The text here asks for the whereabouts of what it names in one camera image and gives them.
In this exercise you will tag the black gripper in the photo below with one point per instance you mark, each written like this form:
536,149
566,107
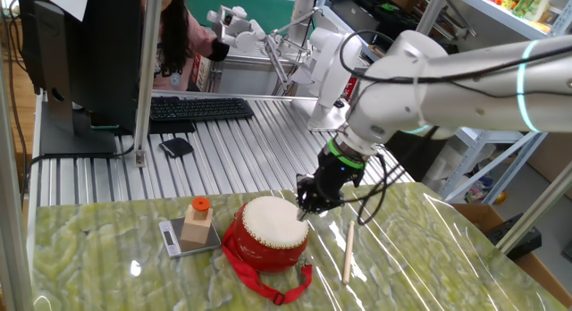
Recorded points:
339,177

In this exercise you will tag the pale wooden drumstick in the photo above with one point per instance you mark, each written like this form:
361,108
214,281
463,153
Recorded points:
347,257

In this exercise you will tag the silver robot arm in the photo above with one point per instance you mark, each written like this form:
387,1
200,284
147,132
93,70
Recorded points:
469,101

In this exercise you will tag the red drum white head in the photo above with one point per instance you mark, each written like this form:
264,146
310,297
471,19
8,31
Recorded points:
268,226

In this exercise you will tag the white haptic control device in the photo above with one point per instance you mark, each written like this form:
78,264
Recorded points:
333,78

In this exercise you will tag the wooden peg block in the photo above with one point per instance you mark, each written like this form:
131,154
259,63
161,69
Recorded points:
196,228

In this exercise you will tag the black keyboard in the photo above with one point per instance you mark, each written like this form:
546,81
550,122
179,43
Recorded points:
201,109

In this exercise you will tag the silver digital pocket scale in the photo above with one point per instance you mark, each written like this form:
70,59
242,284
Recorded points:
167,239

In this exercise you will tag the open cardboard box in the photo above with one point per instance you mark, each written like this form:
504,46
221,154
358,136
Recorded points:
482,217

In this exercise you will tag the dark grey laptop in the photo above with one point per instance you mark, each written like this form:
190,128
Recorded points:
353,16

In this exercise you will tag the green marble pattern mat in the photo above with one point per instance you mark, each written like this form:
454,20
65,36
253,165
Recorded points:
134,275

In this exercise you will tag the teal partition board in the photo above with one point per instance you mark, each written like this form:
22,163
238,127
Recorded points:
250,7

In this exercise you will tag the person in pink shirt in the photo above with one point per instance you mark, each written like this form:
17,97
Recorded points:
187,38

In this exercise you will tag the black device in box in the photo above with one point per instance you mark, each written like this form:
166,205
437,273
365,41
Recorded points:
518,244

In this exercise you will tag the black computer monitor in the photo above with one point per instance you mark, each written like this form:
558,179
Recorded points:
107,56

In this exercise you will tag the white metal shelf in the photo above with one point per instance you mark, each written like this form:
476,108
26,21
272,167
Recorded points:
505,16

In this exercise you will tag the white paper sheet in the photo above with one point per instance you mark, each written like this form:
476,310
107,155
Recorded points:
62,2

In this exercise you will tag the aluminium frame post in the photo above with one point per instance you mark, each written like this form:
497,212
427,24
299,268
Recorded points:
532,212
431,11
11,212
147,78

